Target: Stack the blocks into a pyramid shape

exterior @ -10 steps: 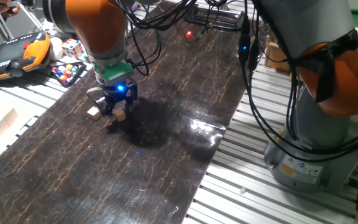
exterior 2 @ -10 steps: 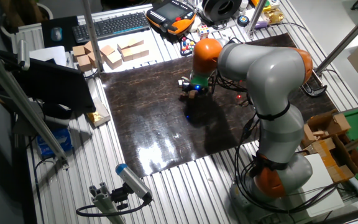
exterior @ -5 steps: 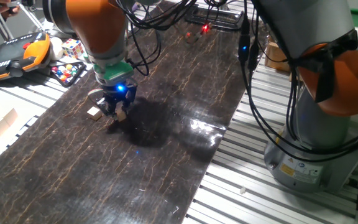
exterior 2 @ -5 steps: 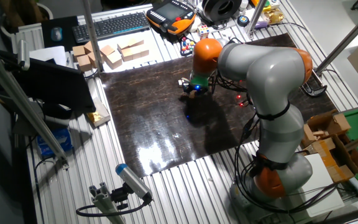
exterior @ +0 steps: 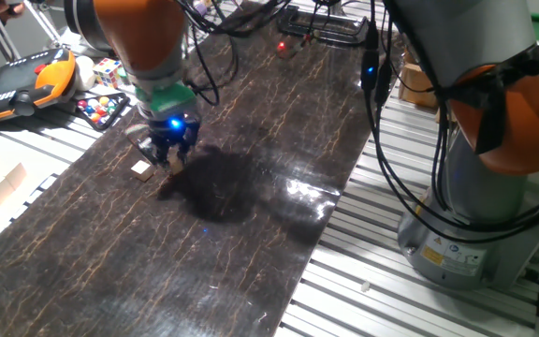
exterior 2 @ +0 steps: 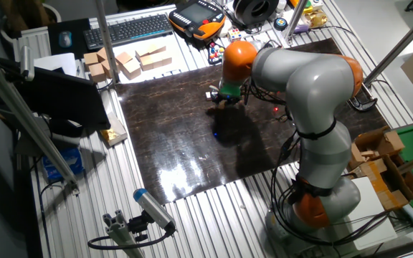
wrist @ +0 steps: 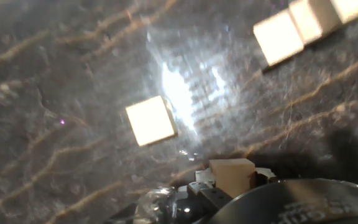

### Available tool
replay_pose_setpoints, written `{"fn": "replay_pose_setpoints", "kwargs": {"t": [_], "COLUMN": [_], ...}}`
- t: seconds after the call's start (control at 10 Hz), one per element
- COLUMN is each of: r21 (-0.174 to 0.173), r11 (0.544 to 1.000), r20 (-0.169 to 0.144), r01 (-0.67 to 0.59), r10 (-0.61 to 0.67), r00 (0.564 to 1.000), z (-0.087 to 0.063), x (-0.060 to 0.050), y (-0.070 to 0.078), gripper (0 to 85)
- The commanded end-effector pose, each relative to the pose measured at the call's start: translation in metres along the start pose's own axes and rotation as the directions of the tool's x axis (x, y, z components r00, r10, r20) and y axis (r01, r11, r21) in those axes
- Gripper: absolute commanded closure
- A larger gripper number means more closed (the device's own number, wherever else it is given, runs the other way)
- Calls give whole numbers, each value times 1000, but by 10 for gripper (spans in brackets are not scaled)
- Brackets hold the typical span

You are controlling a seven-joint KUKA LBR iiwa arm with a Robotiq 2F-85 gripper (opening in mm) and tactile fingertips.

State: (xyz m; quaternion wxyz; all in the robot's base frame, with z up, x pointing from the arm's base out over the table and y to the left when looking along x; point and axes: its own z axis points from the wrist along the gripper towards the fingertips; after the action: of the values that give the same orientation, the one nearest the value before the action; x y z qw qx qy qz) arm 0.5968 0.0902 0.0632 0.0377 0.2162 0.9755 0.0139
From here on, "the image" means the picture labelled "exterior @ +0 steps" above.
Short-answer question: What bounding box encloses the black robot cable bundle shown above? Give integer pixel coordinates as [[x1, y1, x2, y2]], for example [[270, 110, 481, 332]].
[[175, 0, 539, 244]]

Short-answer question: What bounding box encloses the black adapter with blue light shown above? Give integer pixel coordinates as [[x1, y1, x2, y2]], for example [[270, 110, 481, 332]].
[[360, 22, 392, 105]]

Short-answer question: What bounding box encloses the large wooden block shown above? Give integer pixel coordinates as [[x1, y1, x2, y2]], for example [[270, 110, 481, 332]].
[[0, 177, 17, 208], [3, 162, 30, 192]]

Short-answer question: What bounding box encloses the black filament spool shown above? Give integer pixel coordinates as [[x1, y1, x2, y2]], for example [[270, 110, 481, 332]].
[[63, 0, 114, 52]]

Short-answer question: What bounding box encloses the black rectangular tray frame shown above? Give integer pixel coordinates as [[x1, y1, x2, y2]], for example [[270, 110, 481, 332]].
[[276, 4, 372, 47]]

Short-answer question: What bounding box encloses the thin grey tripod leg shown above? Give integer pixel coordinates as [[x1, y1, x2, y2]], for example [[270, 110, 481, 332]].
[[23, 0, 63, 46]]

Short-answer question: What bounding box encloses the small wooden cube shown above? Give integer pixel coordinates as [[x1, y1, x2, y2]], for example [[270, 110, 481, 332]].
[[130, 159, 154, 183], [166, 148, 186, 176]]

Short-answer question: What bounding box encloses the rubik's cube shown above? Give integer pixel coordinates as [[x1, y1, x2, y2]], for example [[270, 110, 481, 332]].
[[92, 57, 124, 89]]

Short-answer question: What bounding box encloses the light wooden block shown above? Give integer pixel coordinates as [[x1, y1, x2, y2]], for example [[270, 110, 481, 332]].
[[398, 63, 439, 109]]

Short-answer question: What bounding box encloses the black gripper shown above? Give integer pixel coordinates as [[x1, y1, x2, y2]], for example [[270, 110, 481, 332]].
[[137, 113, 202, 169]]

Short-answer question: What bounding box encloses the small board with red light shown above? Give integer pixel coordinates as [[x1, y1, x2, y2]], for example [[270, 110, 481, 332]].
[[275, 32, 309, 60]]

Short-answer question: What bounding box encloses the black triangular ball tray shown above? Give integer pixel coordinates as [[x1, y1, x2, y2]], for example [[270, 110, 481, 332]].
[[73, 92, 131, 131]]

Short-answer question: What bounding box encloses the orange black teach pendant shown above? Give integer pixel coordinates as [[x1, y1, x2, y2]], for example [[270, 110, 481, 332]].
[[0, 48, 78, 124]]

